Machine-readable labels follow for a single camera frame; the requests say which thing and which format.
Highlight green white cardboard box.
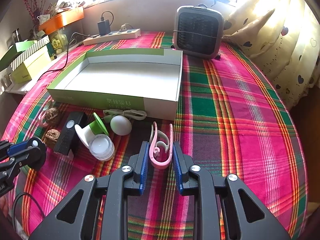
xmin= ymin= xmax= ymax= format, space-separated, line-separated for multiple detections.
xmin=47 ymin=48 xmax=183 ymax=120

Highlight yellow green toy figure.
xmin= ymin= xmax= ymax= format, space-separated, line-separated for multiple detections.
xmin=51 ymin=33 xmax=68 ymax=55

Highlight black charger plug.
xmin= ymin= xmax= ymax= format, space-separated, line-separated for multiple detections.
xmin=97 ymin=20 xmax=111 ymax=36

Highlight green white suction holder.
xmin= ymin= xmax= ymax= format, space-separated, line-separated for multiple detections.
xmin=74 ymin=112 xmax=109 ymax=148

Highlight red flower branches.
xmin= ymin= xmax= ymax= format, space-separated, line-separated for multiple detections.
xmin=20 ymin=0 xmax=54 ymax=30

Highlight striped white box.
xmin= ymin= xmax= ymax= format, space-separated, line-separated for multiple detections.
xmin=10 ymin=36 xmax=50 ymax=71

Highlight pink clip holder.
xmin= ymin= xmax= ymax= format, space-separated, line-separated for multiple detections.
xmin=149 ymin=121 xmax=173 ymax=170
xmin=37 ymin=99 xmax=54 ymax=127

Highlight black charger cable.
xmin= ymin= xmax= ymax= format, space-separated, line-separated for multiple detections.
xmin=36 ymin=11 xmax=115 ymax=81

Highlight white cable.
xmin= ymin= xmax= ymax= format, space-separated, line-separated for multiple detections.
xmin=102 ymin=108 xmax=148 ymax=124

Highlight yellow green box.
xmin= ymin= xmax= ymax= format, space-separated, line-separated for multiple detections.
xmin=9 ymin=46 xmax=51 ymax=84

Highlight orange shelf tray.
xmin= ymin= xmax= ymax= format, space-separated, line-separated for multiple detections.
xmin=39 ymin=7 xmax=84 ymax=35

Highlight brown walnut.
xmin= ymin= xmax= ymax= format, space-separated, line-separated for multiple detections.
xmin=44 ymin=107 xmax=61 ymax=126
xmin=44 ymin=129 xmax=60 ymax=150

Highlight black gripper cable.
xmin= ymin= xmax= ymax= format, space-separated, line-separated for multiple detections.
xmin=11 ymin=192 xmax=46 ymax=231

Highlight white egg-shaped light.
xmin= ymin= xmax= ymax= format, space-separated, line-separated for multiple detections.
xmin=110 ymin=115 xmax=132 ymax=136

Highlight green folded box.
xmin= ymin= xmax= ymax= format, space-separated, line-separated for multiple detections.
xmin=0 ymin=40 xmax=36 ymax=71

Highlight grey portable heater fan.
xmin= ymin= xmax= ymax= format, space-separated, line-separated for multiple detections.
xmin=173 ymin=4 xmax=224 ymax=59

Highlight black rectangular device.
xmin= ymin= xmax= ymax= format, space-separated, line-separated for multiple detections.
xmin=54 ymin=112 xmax=87 ymax=159

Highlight cream heart-pattern curtain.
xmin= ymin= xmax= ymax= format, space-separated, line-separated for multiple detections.
xmin=223 ymin=0 xmax=319 ymax=109

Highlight translucent round jar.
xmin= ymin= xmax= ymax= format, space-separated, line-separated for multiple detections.
xmin=89 ymin=134 xmax=115 ymax=161

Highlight white power strip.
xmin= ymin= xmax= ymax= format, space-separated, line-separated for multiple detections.
xmin=83 ymin=29 xmax=140 ymax=46

